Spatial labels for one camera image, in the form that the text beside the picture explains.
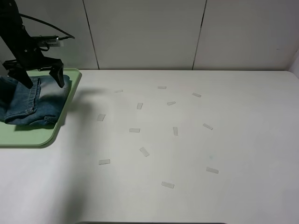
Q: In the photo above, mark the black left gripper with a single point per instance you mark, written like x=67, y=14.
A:
x=28, y=56

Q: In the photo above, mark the blue children's denim shorts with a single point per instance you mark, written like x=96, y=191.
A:
x=40, y=105

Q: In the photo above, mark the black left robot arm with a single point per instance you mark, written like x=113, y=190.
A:
x=10, y=17

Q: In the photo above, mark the clear tape piece left upright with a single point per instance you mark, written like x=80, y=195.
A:
x=100, y=117

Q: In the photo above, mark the clear tape piece upright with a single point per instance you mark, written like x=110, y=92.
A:
x=100, y=117
x=175, y=130
x=139, y=106

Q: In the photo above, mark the clear tape piece upright middle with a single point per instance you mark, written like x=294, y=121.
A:
x=139, y=106

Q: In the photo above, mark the clear tape piece front left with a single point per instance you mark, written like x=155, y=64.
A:
x=104, y=162

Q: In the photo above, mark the clear tape piece centre left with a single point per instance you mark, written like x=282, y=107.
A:
x=134, y=130

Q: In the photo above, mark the clear tape piece centre upright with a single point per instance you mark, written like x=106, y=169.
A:
x=175, y=130

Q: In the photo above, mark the clear tape piece right slanted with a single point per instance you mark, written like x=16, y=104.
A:
x=207, y=126

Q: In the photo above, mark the clear tape piece front centre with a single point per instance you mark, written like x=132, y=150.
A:
x=168, y=185

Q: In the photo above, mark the clear tape piece front right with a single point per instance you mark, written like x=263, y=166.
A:
x=212, y=170

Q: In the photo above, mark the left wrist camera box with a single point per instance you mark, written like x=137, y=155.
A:
x=46, y=42

